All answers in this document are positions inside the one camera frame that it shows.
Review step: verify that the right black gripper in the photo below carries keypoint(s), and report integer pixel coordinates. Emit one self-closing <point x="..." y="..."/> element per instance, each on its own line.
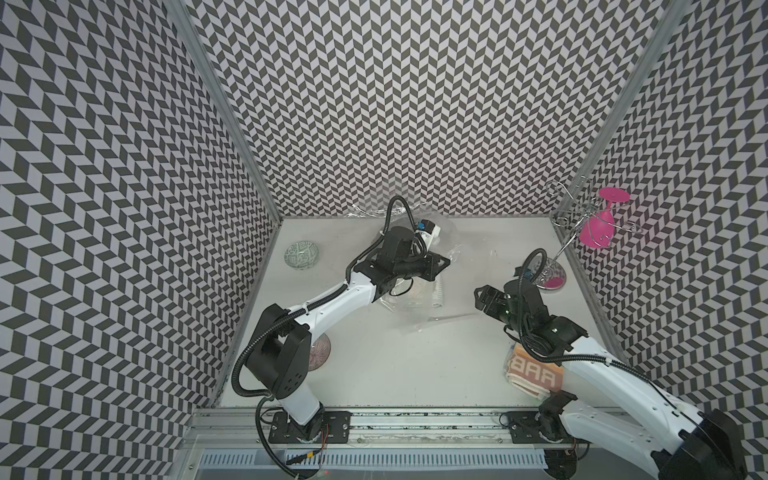
<point x="496" y="298"/>

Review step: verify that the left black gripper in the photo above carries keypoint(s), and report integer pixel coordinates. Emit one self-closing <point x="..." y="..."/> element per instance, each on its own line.
<point x="432" y="268"/>

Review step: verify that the clear plastic vacuum bag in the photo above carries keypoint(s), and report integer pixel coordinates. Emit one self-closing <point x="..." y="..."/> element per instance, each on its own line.
<point x="450" y="297"/>

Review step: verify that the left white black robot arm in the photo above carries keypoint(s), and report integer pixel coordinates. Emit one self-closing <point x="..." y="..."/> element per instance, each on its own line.
<point x="275" y="362"/>

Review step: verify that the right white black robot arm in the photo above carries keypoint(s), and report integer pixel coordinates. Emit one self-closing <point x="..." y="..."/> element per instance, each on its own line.
<point x="711" y="448"/>

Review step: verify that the pink plastic wine glass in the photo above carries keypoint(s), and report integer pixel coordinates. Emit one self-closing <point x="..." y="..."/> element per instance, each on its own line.
<point x="600" y="227"/>

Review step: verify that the green patterned small bowl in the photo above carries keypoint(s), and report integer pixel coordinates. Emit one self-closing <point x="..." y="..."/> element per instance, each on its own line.
<point x="302" y="255"/>

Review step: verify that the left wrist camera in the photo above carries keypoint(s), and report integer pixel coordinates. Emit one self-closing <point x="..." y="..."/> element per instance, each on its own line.
<point x="429" y="232"/>

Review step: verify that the chrome wire glass rack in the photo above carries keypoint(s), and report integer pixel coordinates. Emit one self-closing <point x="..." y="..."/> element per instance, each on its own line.
<point x="551" y="275"/>

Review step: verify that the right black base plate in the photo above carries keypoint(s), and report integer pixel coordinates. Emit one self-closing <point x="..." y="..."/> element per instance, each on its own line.
<point x="534" y="427"/>

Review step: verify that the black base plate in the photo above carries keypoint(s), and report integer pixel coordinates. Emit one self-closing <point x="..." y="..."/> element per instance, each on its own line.
<point x="333" y="427"/>
<point x="534" y="427"/>

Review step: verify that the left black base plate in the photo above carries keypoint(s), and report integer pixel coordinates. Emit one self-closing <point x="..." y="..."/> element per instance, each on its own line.
<point x="333" y="427"/>

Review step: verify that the aluminium mounting rail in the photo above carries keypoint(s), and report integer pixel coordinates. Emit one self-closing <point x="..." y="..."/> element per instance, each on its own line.
<point x="463" y="427"/>

